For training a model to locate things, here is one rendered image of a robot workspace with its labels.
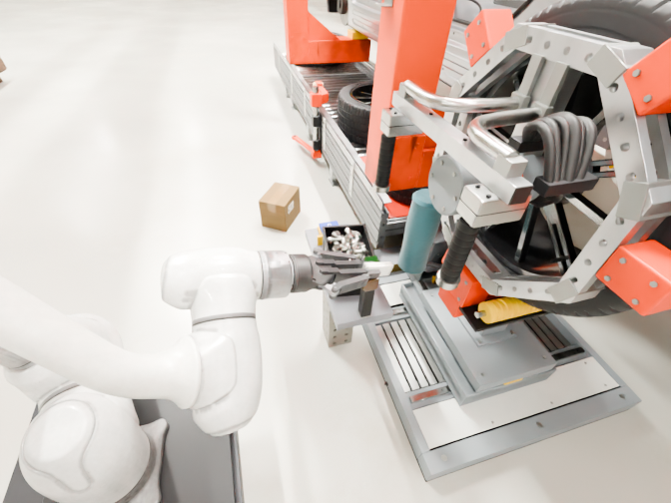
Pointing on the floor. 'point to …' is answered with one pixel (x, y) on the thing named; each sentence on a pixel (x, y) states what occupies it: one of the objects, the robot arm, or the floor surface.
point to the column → (334, 327)
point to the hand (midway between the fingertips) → (376, 268)
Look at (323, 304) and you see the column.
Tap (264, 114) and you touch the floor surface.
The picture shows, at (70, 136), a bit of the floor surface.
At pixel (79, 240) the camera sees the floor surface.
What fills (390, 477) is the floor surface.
